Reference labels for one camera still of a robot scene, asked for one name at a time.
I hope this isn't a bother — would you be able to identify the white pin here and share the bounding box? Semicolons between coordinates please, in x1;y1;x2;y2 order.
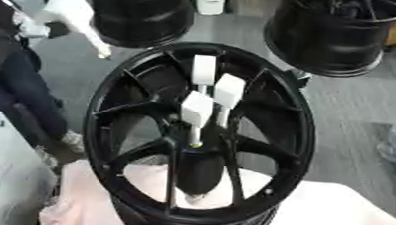
188;53;220;97
209;72;249;131
176;89;217;149

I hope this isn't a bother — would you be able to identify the black spoked wheel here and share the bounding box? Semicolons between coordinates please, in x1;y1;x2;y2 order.
75;33;325;225

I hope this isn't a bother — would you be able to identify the black wheel rim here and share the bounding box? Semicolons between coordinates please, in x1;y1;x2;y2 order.
260;0;396;83
65;0;198;54

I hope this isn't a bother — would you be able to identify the person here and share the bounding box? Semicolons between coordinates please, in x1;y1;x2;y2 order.
0;0;99;169

